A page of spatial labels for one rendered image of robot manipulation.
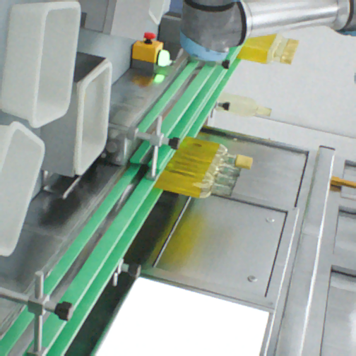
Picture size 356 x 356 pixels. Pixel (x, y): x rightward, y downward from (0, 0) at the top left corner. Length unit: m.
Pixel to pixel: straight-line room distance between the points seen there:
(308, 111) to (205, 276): 6.40
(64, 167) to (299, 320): 0.62
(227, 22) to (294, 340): 0.71
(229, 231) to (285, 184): 0.40
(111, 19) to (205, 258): 0.63
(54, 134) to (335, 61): 6.43
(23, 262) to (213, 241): 0.61
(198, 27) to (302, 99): 6.42
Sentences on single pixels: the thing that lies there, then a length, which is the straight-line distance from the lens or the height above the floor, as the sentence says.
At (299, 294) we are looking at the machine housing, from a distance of 1.67.
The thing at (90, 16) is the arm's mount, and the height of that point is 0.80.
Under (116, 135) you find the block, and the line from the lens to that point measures 1.64.
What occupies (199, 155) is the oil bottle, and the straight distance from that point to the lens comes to 1.84.
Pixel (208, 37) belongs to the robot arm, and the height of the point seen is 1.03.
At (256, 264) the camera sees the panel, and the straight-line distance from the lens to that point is 1.73.
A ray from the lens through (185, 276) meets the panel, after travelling 1.63.
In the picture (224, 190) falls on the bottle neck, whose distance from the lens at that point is 1.74.
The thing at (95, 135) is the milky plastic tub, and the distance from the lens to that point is 1.62.
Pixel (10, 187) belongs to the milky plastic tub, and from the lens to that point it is 1.33.
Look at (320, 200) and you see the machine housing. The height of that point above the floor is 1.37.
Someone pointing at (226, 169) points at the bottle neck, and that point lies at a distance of 1.84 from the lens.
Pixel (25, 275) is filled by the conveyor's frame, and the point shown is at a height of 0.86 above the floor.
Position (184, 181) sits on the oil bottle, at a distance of 1.74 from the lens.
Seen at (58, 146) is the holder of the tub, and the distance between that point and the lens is 1.48.
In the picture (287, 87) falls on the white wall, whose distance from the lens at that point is 7.90.
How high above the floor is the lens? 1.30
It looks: 10 degrees down
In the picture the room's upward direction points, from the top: 104 degrees clockwise
